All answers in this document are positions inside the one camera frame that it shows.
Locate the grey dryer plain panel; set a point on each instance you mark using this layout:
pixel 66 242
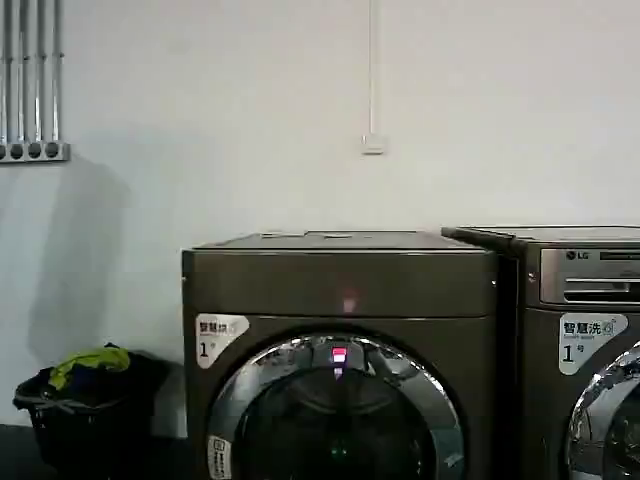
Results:
pixel 350 280

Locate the white label sticker on dryer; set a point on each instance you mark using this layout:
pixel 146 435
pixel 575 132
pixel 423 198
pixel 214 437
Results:
pixel 215 337

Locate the round glass dryer door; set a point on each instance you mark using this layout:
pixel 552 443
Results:
pixel 335 415

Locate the small white door sticker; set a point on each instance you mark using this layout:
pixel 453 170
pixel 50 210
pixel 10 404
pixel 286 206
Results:
pixel 218 452

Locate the yellow-green garment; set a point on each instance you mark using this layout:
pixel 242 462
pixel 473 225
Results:
pixel 95 361

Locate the grey dryer with drawer panel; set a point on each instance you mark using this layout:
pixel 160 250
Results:
pixel 550 390

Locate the dark blue garment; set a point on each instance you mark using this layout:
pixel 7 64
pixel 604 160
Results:
pixel 75 386

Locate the white label sticker with icon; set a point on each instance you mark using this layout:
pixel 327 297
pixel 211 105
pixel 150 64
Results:
pixel 587 342

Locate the black laundry basket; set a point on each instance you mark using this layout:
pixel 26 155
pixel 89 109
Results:
pixel 85 430

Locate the round chrome-rimmed dryer door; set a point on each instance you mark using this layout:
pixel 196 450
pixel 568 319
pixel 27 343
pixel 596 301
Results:
pixel 612 425

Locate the white wall switch box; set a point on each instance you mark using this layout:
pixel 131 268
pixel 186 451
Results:
pixel 373 144

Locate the grey metal pipe bracket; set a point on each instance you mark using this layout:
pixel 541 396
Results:
pixel 35 152

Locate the grey metal wall pipe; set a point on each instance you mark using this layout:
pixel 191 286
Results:
pixel 57 75
pixel 23 75
pixel 8 75
pixel 41 75

